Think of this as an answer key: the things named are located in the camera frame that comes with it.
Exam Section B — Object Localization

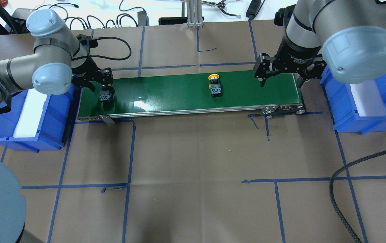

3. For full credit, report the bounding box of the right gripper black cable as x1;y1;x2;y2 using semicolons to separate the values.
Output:
329;144;386;243

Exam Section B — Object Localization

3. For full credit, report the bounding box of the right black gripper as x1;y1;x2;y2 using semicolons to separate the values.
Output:
253;35;327;89

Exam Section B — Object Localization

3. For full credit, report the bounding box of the aluminium profile post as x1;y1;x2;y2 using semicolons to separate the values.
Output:
186;0;203;27

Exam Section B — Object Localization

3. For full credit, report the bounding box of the white foam pad source bin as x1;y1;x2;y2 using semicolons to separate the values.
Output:
13;89;48;138

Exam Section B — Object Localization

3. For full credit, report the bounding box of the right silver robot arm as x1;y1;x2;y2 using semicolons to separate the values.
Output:
253;0;386;87

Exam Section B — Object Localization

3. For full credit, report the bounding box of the blue empty destination bin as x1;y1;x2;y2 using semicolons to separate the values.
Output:
321;67;386;134

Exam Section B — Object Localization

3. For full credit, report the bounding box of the red push button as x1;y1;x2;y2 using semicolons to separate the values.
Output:
99;86;115;105

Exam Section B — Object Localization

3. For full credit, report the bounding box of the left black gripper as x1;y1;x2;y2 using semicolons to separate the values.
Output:
72;57;113;93

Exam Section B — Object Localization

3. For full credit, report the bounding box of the left braided black cable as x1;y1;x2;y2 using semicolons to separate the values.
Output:
72;36;132;62

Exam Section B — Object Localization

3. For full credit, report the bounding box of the white foam pad destination bin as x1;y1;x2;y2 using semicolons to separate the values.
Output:
350;80;386;117

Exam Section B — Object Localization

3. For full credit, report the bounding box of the green conveyor belt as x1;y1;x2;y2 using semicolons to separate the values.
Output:
77;71;304;120

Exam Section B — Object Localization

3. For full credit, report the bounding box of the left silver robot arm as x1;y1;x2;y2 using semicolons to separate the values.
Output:
0;9;113;112

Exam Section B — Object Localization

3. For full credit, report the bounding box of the yellow push button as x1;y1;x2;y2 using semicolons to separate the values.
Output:
208;74;222;98

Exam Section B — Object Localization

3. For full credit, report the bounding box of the blue bin with buttons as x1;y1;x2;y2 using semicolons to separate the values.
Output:
0;85;75;153

